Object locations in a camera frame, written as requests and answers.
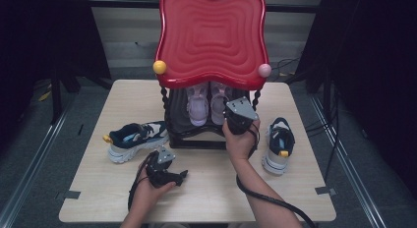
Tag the person's right hand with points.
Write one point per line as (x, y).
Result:
(241, 146)

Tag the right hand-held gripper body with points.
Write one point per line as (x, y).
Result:
(241, 115)

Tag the dark curtain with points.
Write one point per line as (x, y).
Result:
(39, 34)
(370, 74)

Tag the dark metal stand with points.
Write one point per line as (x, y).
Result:
(55, 97)

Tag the grey tape piece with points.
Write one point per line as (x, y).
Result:
(326, 191)
(70, 195)

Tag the yellow floor object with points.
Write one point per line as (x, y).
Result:
(45, 96)

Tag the person's left hand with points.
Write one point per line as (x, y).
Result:
(147, 197)

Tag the metal floor rail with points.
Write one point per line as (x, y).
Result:
(350, 165)
(36, 159)

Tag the small black floor tape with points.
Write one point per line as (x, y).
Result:
(80, 129)

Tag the red and black shoe rack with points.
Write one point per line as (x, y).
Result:
(213, 41)

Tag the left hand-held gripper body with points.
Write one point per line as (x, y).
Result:
(160, 175)

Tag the purple sandal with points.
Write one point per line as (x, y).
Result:
(197, 108)
(218, 106)

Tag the navy and white sneaker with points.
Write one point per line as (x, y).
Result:
(280, 141)
(137, 139)

